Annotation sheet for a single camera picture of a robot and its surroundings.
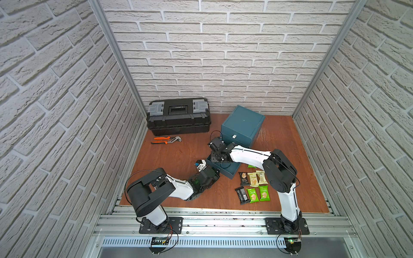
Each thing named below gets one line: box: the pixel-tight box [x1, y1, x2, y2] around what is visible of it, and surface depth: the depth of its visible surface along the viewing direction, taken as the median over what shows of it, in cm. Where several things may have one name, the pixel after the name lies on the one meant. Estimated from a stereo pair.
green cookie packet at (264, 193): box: [258, 184, 271, 202], surface depth 83 cm
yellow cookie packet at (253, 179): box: [247, 172, 260, 188], surface depth 87 cm
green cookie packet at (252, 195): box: [246, 188, 260, 204], surface depth 83 cm
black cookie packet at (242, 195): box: [234, 186, 251, 205], surface depth 83 cm
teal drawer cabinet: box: [221, 104, 266, 148], surface depth 87 cm
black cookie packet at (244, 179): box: [238, 172, 251, 187], surface depth 89 cm
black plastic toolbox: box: [146, 97, 212, 136], surface depth 100 cm
